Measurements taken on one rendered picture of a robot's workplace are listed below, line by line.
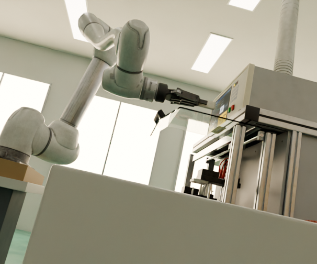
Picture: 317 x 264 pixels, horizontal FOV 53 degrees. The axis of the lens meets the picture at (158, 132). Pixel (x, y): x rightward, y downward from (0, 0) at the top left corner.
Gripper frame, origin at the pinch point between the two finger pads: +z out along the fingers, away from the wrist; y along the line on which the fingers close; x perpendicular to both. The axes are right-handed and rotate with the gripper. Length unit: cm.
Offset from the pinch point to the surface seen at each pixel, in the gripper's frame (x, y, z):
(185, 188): -32.5, -17.1, 1.5
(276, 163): -21.5, 19.6, 21.7
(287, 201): -33.3, 25.8, 23.3
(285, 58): 103, -120, 88
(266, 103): 0.1, 14.5, 17.9
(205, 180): -30.4, 6.9, 3.1
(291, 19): 145, -124, 90
